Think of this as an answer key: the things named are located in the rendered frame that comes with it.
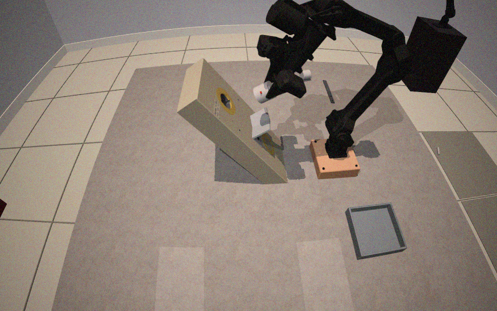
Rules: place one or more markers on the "white cylinder with two slots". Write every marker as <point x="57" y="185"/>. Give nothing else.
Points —
<point x="261" y="91"/>

